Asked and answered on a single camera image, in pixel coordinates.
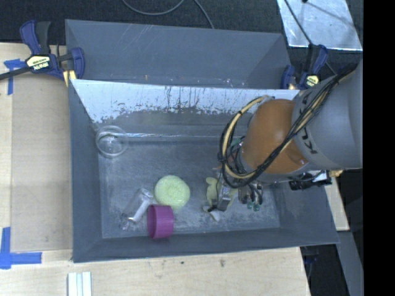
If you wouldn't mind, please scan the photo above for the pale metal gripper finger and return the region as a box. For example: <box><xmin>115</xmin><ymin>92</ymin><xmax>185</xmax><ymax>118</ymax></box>
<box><xmin>217</xmin><ymin>185</ymin><xmax>233</xmax><ymax>212</ymax></box>

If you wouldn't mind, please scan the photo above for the pale yellow toy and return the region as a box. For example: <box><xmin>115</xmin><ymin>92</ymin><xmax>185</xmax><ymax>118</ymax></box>
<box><xmin>202</xmin><ymin>176</ymin><xmax>223</xmax><ymax>223</ymax></box>

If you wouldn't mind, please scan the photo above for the yellow-green round sponge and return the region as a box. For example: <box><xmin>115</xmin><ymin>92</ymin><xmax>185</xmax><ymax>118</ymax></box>
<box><xmin>154</xmin><ymin>175</ymin><xmax>191</xmax><ymax>211</ymax></box>

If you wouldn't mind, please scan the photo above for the purple plastic cup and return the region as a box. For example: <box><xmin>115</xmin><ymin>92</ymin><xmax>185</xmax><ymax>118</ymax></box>
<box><xmin>146</xmin><ymin>204</ymin><xmax>175</xmax><ymax>240</ymax></box>

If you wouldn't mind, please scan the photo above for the clear plastic bottle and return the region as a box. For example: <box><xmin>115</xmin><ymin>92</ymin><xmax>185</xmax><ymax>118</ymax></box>
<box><xmin>119</xmin><ymin>187</ymin><xmax>155</xmax><ymax>231</ymax></box>

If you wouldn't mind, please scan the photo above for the clear glass bowl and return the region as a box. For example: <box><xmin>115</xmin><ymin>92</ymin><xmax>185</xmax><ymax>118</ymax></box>
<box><xmin>94</xmin><ymin>125</ymin><xmax>130</xmax><ymax>158</ymax></box>

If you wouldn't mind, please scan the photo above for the grey metal bin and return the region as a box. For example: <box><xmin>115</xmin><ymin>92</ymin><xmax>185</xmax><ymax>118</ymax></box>
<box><xmin>64</xmin><ymin>18</ymin><xmax>341</xmax><ymax>263</ymax></box>

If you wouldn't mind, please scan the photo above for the pale wood board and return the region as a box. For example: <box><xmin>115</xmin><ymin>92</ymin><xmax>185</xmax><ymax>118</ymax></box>
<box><xmin>10</xmin><ymin>70</ymin><xmax>75</xmax><ymax>253</ymax></box>

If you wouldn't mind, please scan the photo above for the black cylinder on white bracket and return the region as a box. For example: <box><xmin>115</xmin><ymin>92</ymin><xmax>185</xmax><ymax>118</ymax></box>
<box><xmin>289</xmin><ymin>170</ymin><xmax>333</xmax><ymax>192</ymax></box>

